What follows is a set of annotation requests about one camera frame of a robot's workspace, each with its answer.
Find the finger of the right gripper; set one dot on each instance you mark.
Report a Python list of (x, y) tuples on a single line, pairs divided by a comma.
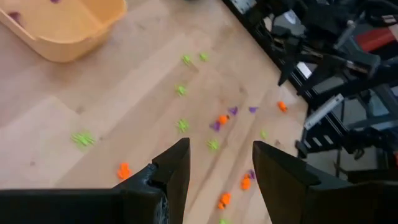
[(291, 67), (286, 57)]

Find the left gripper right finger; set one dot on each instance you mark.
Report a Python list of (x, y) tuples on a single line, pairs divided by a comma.
[(280, 193)]

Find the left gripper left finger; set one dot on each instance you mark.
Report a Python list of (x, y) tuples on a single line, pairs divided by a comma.
[(175, 180)]

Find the purple plastic witch hat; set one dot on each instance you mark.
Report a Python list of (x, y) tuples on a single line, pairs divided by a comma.
[(215, 126), (14, 16), (233, 110), (251, 174), (55, 1), (252, 109)]

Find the orange caterpillar toy centre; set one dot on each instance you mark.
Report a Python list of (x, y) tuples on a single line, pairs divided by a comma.
[(245, 183)]

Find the orange caterpillar toy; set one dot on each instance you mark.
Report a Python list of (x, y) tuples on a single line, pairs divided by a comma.
[(245, 183), (224, 199)]

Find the orange caterpillar toy left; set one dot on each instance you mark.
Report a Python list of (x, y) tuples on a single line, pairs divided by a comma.
[(224, 199)]

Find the yellow plastic bin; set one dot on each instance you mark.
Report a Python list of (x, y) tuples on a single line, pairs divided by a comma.
[(62, 28)]

